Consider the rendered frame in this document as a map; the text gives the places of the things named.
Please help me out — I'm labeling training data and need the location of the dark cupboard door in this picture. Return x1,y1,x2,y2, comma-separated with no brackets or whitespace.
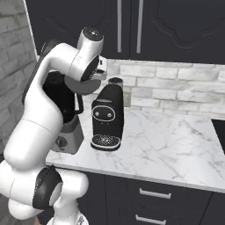
25,0,132,60
201,192,225,225
129,0,225,65
76,171,107,225

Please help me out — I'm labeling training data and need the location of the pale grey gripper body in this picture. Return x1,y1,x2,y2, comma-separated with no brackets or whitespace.
91,69,108,82

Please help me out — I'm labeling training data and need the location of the silver cupboard door handle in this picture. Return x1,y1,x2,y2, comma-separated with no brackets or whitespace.
136,0,145,54
116,0,123,54

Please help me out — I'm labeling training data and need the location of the grey wall socket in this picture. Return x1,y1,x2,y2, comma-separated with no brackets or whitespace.
123,91,132,108

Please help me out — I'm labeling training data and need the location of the silver drawer handle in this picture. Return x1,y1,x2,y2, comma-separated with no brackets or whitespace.
138,187,172,200
134,214,167,225

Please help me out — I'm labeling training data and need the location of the dark upper cupboard door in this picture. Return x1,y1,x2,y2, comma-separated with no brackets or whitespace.
129,0,225,65
25,0,132,60

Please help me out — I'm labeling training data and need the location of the black coffee machine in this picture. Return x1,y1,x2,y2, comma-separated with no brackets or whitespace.
90,76,126,152

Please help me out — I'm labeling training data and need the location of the black blender with grey base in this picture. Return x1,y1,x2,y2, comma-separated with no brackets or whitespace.
42,70,86,156

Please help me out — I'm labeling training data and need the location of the black hob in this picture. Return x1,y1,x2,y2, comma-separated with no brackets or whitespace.
210,118,225,156

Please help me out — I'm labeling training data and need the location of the dark lower cupboard door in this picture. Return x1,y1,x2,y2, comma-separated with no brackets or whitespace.
201,192,225,225
76,171,107,225

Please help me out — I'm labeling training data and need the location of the dark drawer front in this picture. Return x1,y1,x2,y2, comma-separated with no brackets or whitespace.
105,174,214,209
105,196,207,225

